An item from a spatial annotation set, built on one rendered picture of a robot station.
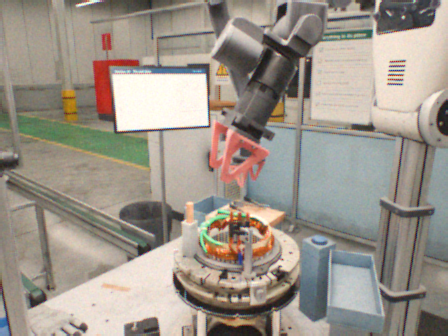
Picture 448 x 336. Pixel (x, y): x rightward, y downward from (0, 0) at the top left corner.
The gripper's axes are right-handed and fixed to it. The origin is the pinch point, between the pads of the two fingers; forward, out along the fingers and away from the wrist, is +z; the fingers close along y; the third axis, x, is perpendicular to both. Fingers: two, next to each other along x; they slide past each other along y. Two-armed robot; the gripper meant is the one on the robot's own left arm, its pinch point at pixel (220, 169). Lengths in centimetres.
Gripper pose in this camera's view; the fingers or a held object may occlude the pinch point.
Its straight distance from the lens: 55.3
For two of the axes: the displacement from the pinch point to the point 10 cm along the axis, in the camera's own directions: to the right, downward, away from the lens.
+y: 2.3, 2.5, -9.4
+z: -4.8, 8.7, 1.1
